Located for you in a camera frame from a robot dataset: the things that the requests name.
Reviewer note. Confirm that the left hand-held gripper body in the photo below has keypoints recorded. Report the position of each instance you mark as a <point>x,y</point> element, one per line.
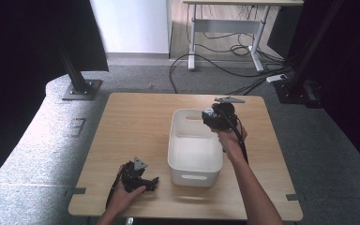
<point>132,178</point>

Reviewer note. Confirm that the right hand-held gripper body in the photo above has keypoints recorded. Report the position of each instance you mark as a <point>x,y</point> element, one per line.
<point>225,117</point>

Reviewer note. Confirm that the white plastic storage bin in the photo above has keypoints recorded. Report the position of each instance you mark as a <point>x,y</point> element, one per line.
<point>195,153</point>

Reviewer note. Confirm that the person's left hand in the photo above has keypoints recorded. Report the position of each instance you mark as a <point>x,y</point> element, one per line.
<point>122,200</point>

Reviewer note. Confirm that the person's right hand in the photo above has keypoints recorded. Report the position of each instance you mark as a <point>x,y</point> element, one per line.
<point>229,142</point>

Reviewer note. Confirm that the grey tape strip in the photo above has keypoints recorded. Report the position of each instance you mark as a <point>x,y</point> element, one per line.
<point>76,190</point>
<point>295,197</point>

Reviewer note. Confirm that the white power strip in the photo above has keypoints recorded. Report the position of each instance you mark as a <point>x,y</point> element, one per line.
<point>276,78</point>

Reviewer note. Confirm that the black metal stand, dark base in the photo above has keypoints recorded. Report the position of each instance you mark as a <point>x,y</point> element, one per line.
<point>306,68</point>

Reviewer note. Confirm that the black metal stand, square base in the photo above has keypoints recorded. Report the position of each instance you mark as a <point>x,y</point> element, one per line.
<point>78,81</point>

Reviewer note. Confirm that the white panel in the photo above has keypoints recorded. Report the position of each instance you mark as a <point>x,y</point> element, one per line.
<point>131,25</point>

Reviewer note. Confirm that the dark curtain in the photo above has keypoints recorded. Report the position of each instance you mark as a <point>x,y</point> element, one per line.
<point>350,62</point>
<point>28,37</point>

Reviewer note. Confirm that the white desk frame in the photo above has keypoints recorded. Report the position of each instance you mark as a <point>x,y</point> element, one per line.
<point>228,26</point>

